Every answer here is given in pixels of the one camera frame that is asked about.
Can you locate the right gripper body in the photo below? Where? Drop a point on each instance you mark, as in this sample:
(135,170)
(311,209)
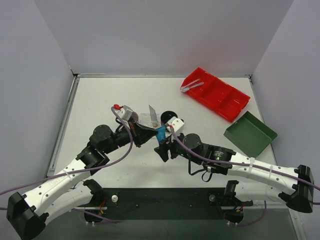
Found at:
(171,147)

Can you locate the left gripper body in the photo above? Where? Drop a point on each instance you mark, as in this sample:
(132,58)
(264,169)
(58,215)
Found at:
(136,135)

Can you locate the blue toothpaste tube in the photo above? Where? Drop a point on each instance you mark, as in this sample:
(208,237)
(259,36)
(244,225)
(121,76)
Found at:
(161,134)

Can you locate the white orange-capped toothpaste tube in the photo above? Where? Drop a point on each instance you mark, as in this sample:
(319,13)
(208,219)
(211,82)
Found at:
(153,117)

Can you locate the dark green mug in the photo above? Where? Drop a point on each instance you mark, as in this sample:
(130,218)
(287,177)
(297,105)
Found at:
(166,116)

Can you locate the purple cup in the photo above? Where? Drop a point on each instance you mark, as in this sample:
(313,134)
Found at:
(135,116)

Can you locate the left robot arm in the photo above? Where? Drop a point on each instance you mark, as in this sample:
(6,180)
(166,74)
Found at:
(29,213)

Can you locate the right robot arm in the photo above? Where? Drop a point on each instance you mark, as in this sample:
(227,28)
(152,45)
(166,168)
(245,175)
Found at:
(293,186)

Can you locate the clear textured plastic tray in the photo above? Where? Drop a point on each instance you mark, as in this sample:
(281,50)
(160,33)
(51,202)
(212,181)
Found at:
(146,120)

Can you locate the toothbrush in clear wrapper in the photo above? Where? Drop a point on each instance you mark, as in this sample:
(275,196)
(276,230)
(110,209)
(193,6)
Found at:
(191,85)

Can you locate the red divided bin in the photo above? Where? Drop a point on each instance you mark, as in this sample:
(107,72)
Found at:
(217,95)

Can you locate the green bin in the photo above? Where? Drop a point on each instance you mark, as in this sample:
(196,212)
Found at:
(250,135)

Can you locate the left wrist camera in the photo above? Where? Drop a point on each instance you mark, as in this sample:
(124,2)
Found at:
(124,112)

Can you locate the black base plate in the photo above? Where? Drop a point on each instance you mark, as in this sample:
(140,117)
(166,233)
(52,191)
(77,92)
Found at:
(164,203)

